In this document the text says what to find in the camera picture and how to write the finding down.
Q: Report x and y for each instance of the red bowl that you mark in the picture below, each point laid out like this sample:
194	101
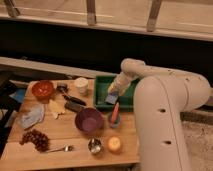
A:
43	89

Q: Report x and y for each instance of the small metal cup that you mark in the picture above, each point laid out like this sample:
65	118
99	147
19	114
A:
95	146

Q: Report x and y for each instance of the purple bowl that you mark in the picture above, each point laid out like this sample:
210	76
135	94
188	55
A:
89	120

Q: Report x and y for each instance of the blue cup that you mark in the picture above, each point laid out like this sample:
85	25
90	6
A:
113	123

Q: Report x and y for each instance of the grey blue cloth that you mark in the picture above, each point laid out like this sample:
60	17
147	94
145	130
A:
34	116

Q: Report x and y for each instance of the orange carrot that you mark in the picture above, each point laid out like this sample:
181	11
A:
115	113

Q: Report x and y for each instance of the black round knob object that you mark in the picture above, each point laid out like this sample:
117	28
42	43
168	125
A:
62	87

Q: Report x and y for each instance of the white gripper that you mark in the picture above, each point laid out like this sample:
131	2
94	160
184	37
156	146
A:
121	83

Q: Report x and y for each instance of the black knife handle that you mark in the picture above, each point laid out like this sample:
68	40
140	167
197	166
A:
74	99

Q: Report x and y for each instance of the green plastic tray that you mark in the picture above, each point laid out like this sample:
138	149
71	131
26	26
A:
101	84

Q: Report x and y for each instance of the yellow crumpled cloth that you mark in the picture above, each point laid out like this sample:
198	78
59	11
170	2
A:
55	109

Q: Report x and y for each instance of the white cup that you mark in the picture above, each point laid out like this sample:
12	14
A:
81	85

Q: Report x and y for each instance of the wooden board table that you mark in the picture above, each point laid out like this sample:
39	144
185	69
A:
62	132

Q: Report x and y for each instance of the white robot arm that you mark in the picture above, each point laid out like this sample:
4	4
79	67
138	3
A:
159	97

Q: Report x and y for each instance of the bunch of dark grapes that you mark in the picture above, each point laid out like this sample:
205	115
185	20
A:
39	139

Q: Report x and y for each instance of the orange fruit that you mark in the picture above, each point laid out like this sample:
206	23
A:
114	144

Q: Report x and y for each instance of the blue sponge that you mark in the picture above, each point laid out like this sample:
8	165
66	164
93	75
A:
112	98

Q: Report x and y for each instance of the black spatula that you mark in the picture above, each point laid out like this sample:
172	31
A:
73	106

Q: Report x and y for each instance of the metal spoon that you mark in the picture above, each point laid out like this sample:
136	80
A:
65	149

